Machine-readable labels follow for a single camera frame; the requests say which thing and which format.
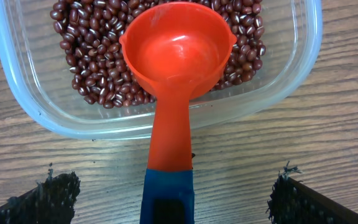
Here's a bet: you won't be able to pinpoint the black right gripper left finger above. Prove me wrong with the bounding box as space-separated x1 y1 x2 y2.
0 169 80 224

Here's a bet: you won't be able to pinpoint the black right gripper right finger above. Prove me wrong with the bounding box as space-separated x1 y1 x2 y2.
266 164 358 224

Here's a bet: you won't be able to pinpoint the red scoop blue handle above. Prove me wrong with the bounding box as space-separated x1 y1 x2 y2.
119 2 237 224

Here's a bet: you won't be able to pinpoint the red beans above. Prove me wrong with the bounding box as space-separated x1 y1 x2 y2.
50 0 266 109

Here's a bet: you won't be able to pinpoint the clear plastic container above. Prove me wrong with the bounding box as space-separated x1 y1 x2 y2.
0 0 323 139

